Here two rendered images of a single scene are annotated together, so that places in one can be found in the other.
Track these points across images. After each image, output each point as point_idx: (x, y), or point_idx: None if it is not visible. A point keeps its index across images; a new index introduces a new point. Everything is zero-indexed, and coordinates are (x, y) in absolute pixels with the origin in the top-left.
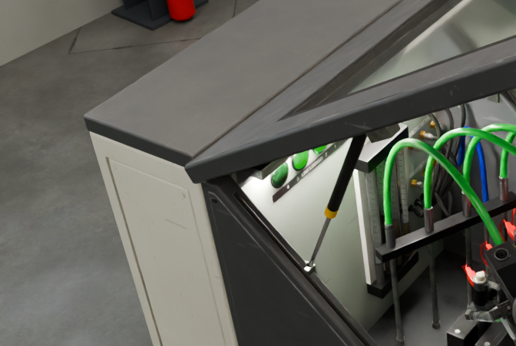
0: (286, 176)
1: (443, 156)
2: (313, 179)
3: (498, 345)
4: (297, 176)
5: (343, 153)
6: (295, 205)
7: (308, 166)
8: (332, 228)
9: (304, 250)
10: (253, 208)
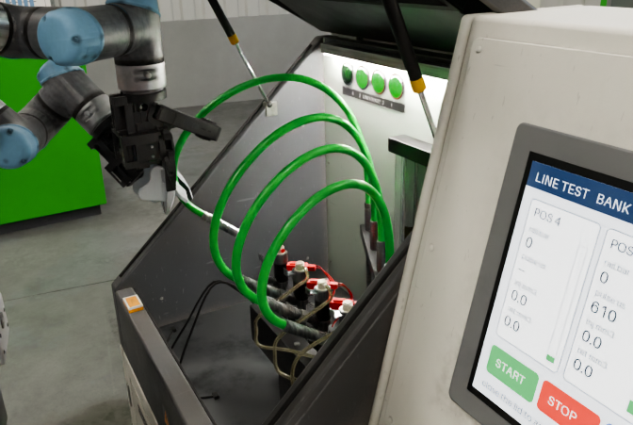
0: (346, 77)
1: (264, 75)
2: (371, 112)
3: (253, 311)
4: (360, 92)
5: (398, 122)
6: (356, 117)
7: (368, 94)
8: (379, 179)
9: (357, 165)
10: (302, 58)
